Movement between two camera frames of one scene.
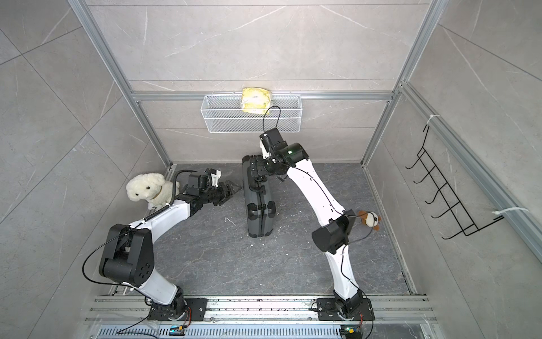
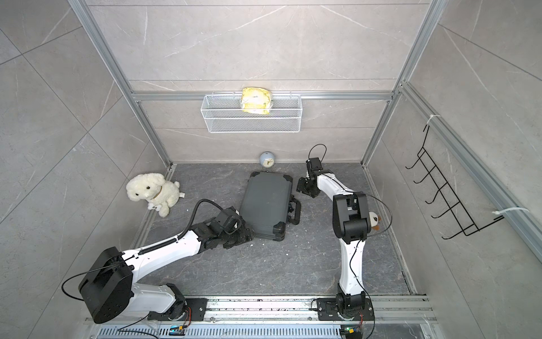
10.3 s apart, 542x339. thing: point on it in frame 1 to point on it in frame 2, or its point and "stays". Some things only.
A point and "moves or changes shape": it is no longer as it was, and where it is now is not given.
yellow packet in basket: (255, 100) stays
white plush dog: (152, 188) stays
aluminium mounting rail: (260, 309) stays
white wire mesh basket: (224, 114) stays
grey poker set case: (260, 205) moves or changes shape
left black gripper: (226, 193) to (243, 237)
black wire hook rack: (445, 190) stays
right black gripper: (277, 174) to (300, 188)
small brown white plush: (370, 219) stays
